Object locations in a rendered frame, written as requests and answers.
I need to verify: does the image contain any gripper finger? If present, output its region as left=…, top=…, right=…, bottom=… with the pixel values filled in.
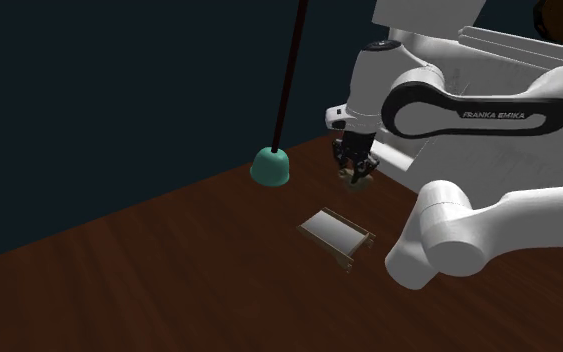
left=331, top=140, right=351, bottom=172
left=350, top=153, right=381, bottom=185

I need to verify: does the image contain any small tan round thing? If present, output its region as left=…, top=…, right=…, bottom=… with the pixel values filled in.
left=337, top=165, right=376, bottom=192

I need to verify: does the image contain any small wooden tray white inside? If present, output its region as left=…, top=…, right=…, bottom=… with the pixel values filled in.
left=296, top=206, right=377, bottom=273

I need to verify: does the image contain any teal plunger with dark handle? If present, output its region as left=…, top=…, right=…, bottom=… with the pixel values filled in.
left=249, top=0, right=310, bottom=188

